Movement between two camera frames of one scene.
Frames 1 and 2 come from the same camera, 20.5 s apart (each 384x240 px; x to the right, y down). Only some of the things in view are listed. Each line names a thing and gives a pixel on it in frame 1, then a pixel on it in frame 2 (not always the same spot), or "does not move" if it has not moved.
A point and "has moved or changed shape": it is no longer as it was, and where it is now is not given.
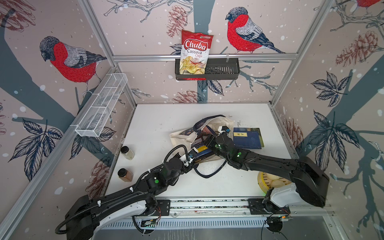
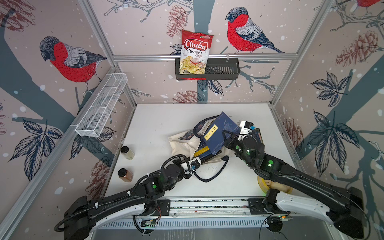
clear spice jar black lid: (127, 152) does not move
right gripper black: (212, 139) -> (232, 141)
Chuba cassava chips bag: (195, 49) does not move
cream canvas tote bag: (182, 140) has moved or changed shape
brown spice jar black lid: (125, 175) does not move
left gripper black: (188, 167) -> (188, 176)
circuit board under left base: (148, 223) does not move
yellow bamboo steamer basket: (267, 181) does not move
